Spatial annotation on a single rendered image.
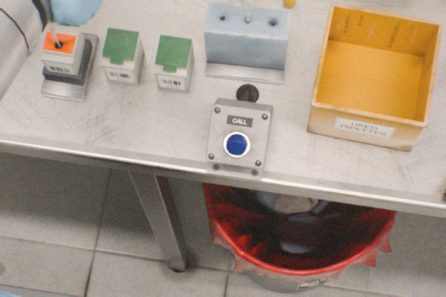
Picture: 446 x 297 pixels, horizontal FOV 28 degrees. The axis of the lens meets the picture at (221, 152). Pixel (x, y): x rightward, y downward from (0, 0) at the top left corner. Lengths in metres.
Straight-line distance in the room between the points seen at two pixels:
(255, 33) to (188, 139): 0.16
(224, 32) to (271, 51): 0.07
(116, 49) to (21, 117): 0.16
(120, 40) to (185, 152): 0.16
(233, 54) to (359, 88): 0.17
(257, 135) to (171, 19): 0.23
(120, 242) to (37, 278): 0.20
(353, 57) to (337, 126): 0.12
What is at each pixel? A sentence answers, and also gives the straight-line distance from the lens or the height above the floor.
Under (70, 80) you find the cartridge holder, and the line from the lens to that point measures 1.13.
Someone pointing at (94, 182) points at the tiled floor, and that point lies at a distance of 2.03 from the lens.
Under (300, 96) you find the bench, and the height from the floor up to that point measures 0.88.
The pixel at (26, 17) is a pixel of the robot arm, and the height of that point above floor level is 1.41.
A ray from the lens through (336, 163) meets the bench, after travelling 1.11.
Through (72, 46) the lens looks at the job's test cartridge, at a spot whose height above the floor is 0.95.
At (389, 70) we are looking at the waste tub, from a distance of 1.15.
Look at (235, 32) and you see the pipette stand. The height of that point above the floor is 0.98.
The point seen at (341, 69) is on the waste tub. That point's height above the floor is 0.88.
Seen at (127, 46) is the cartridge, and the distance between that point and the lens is 1.10.
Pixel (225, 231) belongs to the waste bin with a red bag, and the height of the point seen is 0.44.
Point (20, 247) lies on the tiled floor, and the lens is 2.03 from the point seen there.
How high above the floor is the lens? 1.93
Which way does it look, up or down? 72 degrees down
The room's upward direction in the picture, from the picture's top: 4 degrees counter-clockwise
